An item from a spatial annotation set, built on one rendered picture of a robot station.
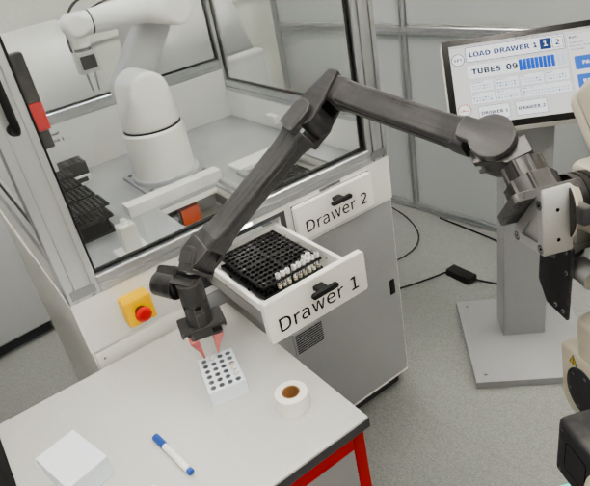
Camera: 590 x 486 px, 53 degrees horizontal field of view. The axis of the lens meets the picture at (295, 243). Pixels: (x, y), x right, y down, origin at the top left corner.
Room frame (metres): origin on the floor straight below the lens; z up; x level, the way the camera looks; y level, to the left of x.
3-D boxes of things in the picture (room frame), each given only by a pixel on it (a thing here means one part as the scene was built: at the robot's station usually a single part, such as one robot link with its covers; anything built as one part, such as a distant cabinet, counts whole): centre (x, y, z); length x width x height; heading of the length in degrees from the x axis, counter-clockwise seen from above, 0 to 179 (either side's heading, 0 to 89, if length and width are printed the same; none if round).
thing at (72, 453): (0.84, 0.51, 0.79); 0.13 x 0.09 x 0.05; 44
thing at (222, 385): (1.02, 0.22, 0.78); 0.12 x 0.08 x 0.04; 15
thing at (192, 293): (1.08, 0.24, 0.99); 0.07 x 0.06 x 0.07; 53
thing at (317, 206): (1.56, -0.14, 0.87); 0.29 x 0.02 x 0.11; 120
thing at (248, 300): (1.30, 0.08, 0.86); 0.40 x 0.26 x 0.06; 30
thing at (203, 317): (1.07, 0.24, 0.92); 0.10 x 0.07 x 0.07; 105
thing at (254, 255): (1.30, 0.07, 0.87); 0.22 x 0.18 x 0.06; 30
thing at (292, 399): (0.91, 0.07, 0.78); 0.07 x 0.07 x 0.04
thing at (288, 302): (1.12, -0.03, 0.87); 0.29 x 0.02 x 0.11; 120
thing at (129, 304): (1.22, 0.41, 0.88); 0.07 x 0.05 x 0.07; 120
